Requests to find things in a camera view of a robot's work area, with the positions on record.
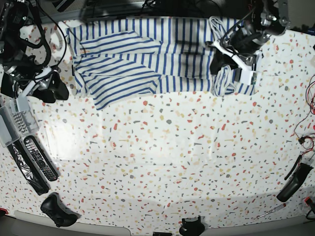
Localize black curved handheld device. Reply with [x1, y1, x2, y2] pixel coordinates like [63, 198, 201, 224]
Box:
[277, 163, 313, 203]

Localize clear plastic screw box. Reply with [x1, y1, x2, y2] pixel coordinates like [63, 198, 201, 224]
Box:
[0, 98, 39, 147]

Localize black thin rod tool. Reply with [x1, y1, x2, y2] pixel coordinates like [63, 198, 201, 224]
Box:
[284, 154, 303, 180]

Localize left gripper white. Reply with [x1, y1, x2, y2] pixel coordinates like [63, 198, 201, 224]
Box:
[206, 40, 262, 85]

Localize black game controller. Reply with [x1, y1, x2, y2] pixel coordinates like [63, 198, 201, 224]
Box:
[40, 193, 79, 228]

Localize black tv remote control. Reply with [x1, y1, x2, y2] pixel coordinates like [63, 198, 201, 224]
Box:
[23, 135, 59, 182]

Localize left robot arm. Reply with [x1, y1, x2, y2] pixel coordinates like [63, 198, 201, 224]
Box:
[206, 0, 290, 86]

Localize red tipped screwdriver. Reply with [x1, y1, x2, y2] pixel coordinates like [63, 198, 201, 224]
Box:
[257, 203, 287, 219]

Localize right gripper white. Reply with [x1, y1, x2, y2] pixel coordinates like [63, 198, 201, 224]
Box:
[14, 67, 69, 112]

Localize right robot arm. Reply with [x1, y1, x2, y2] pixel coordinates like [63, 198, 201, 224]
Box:
[0, 0, 69, 112]

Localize blue white striped t-shirt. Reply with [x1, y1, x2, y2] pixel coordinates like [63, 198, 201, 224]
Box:
[67, 17, 255, 110]

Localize red and black wires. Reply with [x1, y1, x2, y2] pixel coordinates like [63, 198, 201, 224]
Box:
[294, 75, 315, 158]

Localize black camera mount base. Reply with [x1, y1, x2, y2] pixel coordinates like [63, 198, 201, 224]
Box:
[179, 216, 205, 236]

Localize black foil wrapped bar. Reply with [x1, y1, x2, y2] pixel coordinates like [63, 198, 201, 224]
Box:
[7, 141, 50, 196]

